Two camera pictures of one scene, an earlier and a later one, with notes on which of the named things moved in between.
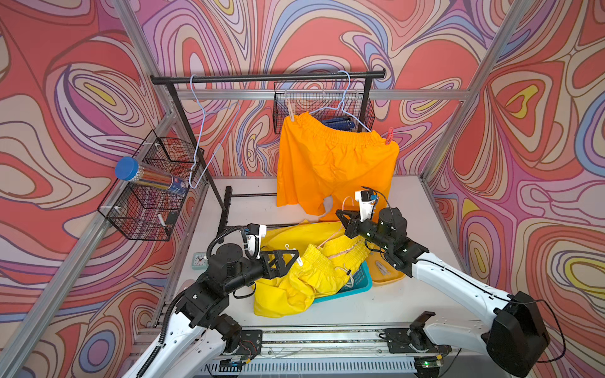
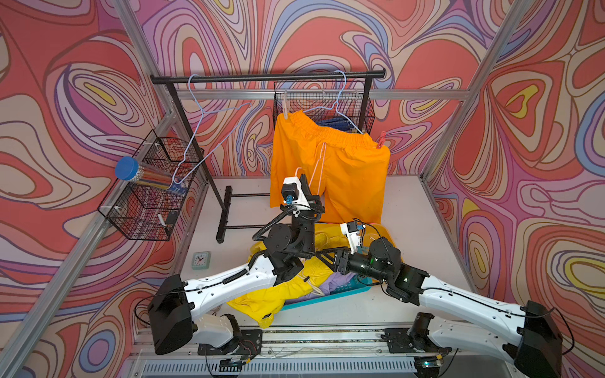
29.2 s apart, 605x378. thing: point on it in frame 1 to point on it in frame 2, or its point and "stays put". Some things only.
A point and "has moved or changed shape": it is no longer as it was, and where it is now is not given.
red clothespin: [390, 135] to [381, 141]
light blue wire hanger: [202, 134] to [248, 105]
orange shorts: [319, 159] stays put
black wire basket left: [149, 209] stays put
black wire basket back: [339, 101] stays put
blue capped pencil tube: [130, 168] stays put
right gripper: [350, 224] to [343, 257]
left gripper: [277, 271] to [313, 210]
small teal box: [200, 261] stays put
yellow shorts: [327, 257] has moved or changed shape
